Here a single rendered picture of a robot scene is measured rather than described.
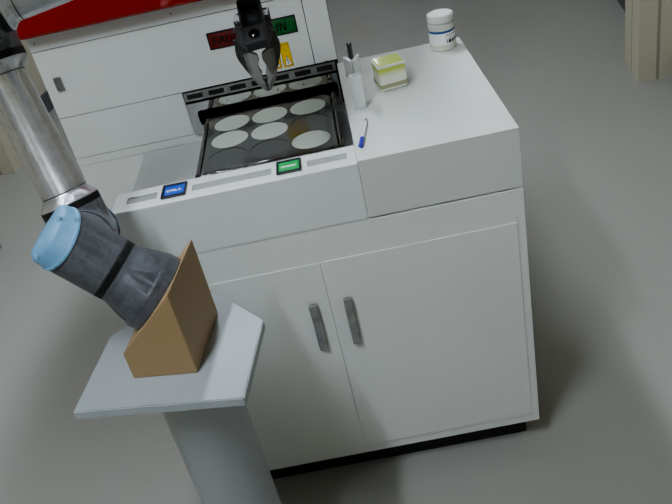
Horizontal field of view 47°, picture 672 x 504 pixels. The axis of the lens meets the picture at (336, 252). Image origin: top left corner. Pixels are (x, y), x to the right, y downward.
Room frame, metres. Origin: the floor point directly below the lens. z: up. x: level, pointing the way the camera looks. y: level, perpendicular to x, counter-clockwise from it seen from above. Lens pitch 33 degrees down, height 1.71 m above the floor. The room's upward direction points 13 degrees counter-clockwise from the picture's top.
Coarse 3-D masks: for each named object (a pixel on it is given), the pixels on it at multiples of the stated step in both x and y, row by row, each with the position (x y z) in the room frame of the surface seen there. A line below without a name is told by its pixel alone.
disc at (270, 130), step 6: (264, 126) 1.94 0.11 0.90; (270, 126) 1.93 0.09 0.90; (276, 126) 1.92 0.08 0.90; (282, 126) 1.91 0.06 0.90; (252, 132) 1.92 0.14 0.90; (258, 132) 1.91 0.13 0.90; (264, 132) 1.90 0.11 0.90; (270, 132) 1.89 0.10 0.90; (276, 132) 1.88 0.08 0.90; (282, 132) 1.87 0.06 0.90; (258, 138) 1.87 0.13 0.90; (264, 138) 1.86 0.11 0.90
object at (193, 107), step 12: (336, 72) 2.10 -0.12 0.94; (276, 84) 2.11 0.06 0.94; (288, 84) 2.10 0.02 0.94; (300, 84) 2.10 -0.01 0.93; (312, 84) 2.10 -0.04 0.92; (228, 96) 2.11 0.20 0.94; (240, 96) 2.11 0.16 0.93; (252, 96) 2.11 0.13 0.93; (264, 96) 2.11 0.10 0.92; (336, 96) 2.10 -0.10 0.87; (192, 108) 2.12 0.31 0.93; (204, 108) 2.12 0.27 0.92; (192, 120) 2.12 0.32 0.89
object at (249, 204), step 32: (320, 160) 1.55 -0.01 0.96; (352, 160) 1.50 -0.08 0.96; (128, 192) 1.60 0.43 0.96; (160, 192) 1.56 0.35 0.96; (192, 192) 1.53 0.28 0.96; (224, 192) 1.50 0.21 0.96; (256, 192) 1.50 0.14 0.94; (288, 192) 1.49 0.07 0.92; (320, 192) 1.49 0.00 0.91; (352, 192) 1.48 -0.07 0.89; (128, 224) 1.51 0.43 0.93; (160, 224) 1.51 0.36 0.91; (192, 224) 1.50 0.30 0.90; (224, 224) 1.50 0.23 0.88; (256, 224) 1.50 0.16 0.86; (288, 224) 1.49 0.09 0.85; (320, 224) 1.49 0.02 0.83
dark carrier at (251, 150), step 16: (320, 96) 2.05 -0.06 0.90; (240, 112) 2.08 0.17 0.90; (256, 112) 2.05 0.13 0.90; (288, 112) 1.99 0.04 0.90; (320, 112) 1.94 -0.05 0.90; (240, 128) 1.96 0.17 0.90; (288, 128) 1.89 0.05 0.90; (304, 128) 1.87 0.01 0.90; (320, 128) 1.84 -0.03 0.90; (208, 144) 1.91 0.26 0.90; (240, 144) 1.86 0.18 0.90; (256, 144) 1.84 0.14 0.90; (272, 144) 1.81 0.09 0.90; (288, 144) 1.79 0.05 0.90; (336, 144) 1.73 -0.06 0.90; (208, 160) 1.81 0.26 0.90; (224, 160) 1.79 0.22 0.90; (240, 160) 1.77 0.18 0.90; (256, 160) 1.74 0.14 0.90
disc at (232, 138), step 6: (228, 132) 1.96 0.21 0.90; (234, 132) 1.95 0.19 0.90; (240, 132) 1.94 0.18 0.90; (246, 132) 1.93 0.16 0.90; (216, 138) 1.93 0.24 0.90; (222, 138) 1.92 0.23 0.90; (228, 138) 1.92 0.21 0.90; (234, 138) 1.91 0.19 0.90; (240, 138) 1.90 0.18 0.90; (246, 138) 1.89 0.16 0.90; (216, 144) 1.90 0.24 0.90; (222, 144) 1.89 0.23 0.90; (228, 144) 1.88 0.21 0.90; (234, 144) 1.87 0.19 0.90
